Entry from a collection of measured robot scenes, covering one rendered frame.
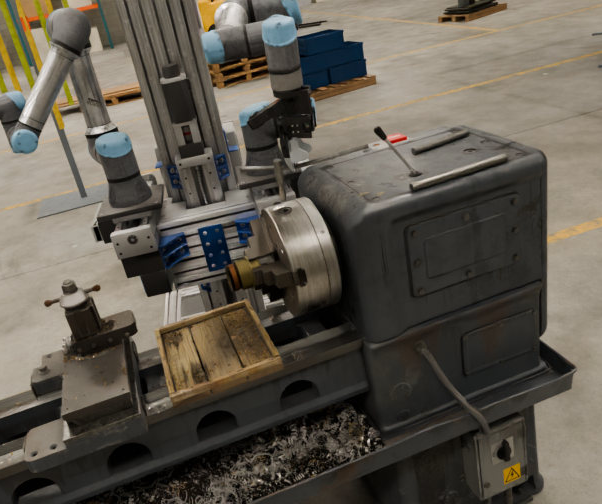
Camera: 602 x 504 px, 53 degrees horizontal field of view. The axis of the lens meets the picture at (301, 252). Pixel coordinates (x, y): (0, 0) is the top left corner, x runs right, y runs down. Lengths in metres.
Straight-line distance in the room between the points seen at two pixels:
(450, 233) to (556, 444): 1.22
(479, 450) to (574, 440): 0.69
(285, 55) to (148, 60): 0.94
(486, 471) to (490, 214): 0.84
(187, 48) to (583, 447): 2.06
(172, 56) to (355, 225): 1.05
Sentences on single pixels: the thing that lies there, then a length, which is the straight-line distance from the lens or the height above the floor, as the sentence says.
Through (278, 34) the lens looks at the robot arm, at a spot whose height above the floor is 1.69.
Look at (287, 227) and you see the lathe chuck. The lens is 1.57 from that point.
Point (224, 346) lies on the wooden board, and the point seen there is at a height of 0.89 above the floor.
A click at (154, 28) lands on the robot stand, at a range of 2.26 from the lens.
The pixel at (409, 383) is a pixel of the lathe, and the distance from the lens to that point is 1.81.
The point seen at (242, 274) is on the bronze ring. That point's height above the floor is 1.10.
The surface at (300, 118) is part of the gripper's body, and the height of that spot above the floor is 1.49.
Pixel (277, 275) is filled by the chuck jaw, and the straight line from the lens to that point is 1.56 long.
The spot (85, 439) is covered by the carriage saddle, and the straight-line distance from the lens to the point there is 1.59.
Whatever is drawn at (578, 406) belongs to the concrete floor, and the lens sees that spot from 2.80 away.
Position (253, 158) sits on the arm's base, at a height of 1.22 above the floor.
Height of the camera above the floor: 1.84
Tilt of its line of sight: 26 degrees down
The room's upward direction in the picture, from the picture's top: 11 degrees counter-clockwise
